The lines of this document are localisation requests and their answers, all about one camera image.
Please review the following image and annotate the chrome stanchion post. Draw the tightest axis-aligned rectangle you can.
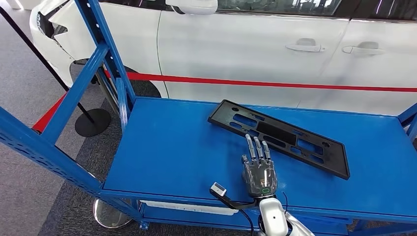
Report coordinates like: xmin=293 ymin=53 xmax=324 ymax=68
xmin=94 ymin=70 xmax=121 ymax=116
xmin=92 ymin=198 xmax=135 ymax=229

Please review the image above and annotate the blue metal shelf rack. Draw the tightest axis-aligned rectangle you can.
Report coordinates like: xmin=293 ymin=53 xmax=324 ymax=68
xmin=0 ymin=0 xmax=417 ymax=236

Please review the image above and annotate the black car tire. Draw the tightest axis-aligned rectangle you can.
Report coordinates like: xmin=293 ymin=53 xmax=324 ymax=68
xmin=70 ymin=59 xmax=163 ymax=99

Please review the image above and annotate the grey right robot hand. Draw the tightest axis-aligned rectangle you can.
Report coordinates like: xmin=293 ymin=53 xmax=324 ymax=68
xmin=241 ymin=133 xmax=278 ymax=198

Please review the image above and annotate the black camera cable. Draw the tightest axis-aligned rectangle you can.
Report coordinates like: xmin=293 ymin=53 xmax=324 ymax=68
xmin=239 ymin=208 xmax=255 ymax=236

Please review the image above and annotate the white car door handle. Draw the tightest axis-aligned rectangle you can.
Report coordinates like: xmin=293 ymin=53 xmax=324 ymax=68
xmin=342 ymin=41 xmax=386 ymax=56
xmin=286 ymin=38 xmax=327 ymax=53

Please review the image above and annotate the black pole stand round base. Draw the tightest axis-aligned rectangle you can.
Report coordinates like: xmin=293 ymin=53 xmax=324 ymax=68
xmin=0 ymin=5 xmax=112 ymax=138

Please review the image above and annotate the long red barrier belt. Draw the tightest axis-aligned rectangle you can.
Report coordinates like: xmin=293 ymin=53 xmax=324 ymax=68
xmin=125 ymin=71 xmax=417 ymax=93

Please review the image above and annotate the black plastic plate bracket part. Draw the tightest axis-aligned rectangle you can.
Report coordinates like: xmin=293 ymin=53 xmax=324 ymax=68
xmin=207 ymin=99 xmax=351 ymax=180

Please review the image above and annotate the white car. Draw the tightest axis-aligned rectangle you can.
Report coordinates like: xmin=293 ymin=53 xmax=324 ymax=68
xmin=29 ymin=0 xmax=417 ymax=116

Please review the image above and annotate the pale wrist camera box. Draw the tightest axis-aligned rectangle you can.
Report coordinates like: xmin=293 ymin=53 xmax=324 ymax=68
xmin=209 ymin=181 xmax=228 ymax=198

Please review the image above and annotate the white car side mirror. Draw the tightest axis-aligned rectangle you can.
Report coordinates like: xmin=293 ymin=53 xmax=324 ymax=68
xmin=165 ymin=0 xmax=218 ymax=15

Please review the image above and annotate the thin black wire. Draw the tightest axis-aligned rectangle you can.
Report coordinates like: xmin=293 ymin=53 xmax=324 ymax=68
xmin=281 ymin=191 xmax=291 ymax=212

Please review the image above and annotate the short red barrier belt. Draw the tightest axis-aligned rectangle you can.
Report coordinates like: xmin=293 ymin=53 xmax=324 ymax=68
xmin=31 ymin=70 xmax=113 ymax=134

